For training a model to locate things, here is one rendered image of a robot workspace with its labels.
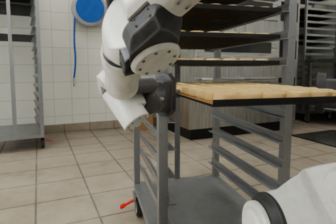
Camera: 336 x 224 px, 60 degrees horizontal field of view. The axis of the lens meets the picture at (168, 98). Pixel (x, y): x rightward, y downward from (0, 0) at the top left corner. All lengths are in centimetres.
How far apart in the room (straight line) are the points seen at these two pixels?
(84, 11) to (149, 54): 321
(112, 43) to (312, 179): 40
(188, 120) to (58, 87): 159
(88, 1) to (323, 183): 333
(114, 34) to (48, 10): 327
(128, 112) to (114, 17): 25
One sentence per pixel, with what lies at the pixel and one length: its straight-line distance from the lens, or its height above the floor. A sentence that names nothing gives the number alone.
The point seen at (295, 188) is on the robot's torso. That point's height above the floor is 52.
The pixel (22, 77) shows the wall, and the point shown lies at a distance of 364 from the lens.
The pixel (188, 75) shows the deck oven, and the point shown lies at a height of 69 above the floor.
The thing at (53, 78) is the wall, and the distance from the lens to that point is 364.
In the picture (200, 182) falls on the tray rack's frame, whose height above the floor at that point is 15.
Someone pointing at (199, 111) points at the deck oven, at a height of 31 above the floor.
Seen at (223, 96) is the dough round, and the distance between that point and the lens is 62.
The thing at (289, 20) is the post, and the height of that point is 92.
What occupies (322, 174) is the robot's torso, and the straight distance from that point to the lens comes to 54.
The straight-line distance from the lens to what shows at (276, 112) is 113.
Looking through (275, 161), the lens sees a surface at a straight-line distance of 116.
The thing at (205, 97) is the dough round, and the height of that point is 69.
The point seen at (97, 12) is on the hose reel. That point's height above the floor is 140.
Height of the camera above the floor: 76
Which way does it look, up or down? 6 degrees down
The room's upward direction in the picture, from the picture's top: straight up
